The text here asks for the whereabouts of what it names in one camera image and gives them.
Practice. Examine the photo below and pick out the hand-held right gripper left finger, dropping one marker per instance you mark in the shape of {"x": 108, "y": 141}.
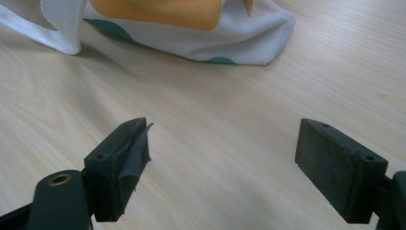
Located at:
{"x": 110, "y": 172}

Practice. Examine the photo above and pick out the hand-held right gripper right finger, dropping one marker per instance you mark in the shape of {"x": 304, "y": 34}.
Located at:
{"x": 332, "y": 169}

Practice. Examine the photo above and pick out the white cloth bag orange green print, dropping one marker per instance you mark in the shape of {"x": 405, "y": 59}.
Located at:
{"x": 178, "y": 28}

